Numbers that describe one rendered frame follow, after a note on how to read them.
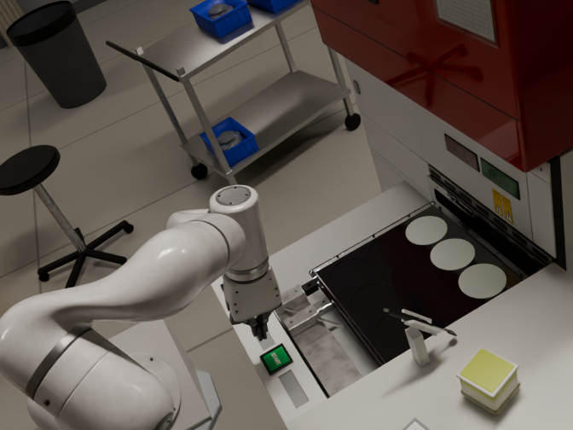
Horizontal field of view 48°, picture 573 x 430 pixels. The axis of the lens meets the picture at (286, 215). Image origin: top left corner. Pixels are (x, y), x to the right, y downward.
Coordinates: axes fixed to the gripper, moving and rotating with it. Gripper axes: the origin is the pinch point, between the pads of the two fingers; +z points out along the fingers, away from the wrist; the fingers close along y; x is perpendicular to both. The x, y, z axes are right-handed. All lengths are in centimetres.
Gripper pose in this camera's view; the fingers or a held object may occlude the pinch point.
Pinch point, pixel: (259, 328)
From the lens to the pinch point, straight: 129.8
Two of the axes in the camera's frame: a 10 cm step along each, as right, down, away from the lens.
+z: 1.2, 8.1, 5.7
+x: 4.1, 4.8, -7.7
